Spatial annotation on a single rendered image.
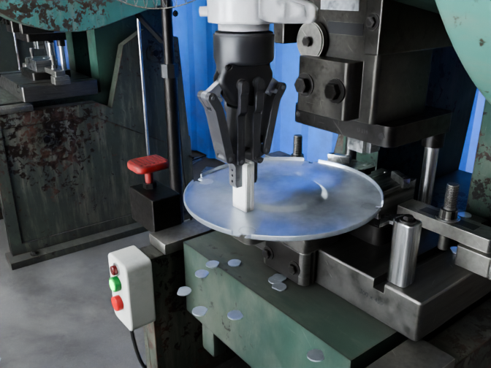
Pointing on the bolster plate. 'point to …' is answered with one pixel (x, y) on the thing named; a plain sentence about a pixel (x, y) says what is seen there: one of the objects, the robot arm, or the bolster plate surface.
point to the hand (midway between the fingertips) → (243, 184)
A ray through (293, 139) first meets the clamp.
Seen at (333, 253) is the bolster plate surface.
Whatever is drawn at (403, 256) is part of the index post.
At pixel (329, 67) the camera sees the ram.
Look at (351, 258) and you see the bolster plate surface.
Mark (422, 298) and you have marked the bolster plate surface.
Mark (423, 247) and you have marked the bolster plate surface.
